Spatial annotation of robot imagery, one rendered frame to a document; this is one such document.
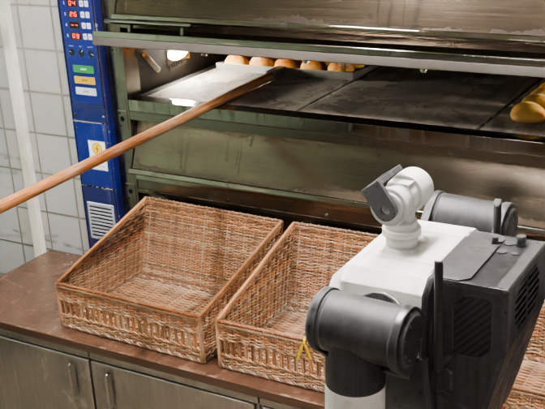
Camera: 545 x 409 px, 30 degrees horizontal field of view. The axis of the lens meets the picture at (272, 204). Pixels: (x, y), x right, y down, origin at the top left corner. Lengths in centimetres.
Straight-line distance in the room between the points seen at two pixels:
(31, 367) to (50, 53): 106
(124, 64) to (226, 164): 48
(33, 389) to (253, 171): 100
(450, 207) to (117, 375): 156
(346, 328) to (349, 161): 164
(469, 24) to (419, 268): 129
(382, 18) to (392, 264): 137
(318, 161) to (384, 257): 151
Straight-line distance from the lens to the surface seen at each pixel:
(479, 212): 181
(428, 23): 281
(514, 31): 272
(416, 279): 155
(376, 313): 144
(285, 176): 315
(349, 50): 277
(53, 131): 370
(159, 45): 311
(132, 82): 345
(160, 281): 345
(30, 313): 338
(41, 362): 333
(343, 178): 306
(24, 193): 257
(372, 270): 157
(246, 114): 317
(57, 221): 384
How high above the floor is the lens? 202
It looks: 21 degrees down
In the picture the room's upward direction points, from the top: 3 degrees counter-clockwise
